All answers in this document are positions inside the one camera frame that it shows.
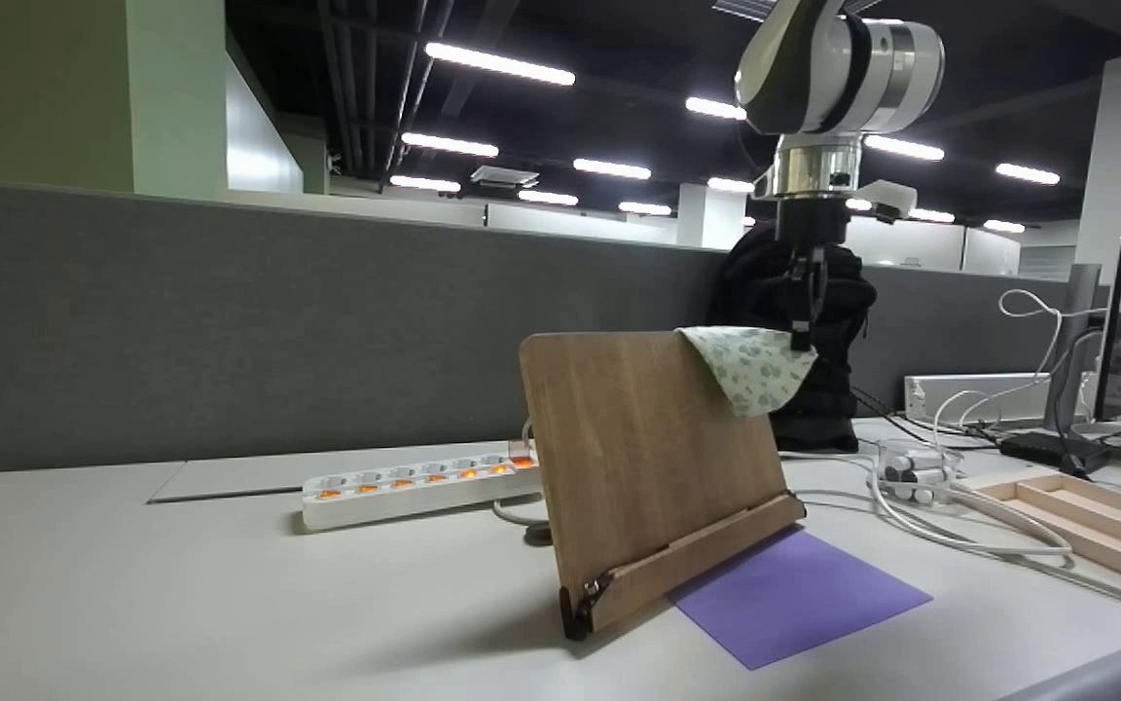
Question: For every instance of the white plug adapter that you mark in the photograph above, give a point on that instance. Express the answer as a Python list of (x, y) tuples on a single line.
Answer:
[(911, 478)]

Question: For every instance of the floral patterned cloth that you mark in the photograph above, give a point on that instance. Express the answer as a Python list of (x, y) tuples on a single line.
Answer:
[(756, 371)]

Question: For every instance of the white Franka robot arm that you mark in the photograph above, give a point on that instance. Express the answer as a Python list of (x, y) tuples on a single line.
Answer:
[(834, 62)]

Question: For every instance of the grey desk partition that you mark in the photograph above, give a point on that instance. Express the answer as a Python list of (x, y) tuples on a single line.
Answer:
[(263, 323)]

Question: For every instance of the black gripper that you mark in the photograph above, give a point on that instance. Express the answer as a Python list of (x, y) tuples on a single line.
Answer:
[(799, 226)]

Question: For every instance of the wooden book stand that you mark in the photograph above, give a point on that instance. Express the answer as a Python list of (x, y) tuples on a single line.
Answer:
[(643, 454)]

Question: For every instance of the grey monitor stand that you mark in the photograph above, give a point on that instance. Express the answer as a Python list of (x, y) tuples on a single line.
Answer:
[(1078, 389)]

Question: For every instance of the long ceiling light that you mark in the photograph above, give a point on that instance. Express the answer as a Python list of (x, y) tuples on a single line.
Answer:
[(499, 62)]

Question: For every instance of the white rectangular box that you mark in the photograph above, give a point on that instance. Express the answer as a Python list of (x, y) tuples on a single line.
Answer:
[(974, 396)]

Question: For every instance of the purple paper sheet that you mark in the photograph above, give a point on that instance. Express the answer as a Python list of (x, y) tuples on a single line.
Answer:
[(797, 600)]

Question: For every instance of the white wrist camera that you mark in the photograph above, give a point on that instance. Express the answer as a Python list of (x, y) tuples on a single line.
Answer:
[(886, 195)]

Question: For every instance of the white power strip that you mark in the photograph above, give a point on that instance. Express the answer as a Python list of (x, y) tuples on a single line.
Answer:
[(419, 487)]

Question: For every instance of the wooden frame tray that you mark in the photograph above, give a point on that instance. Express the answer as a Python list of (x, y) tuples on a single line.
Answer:
[(1090, 521)]

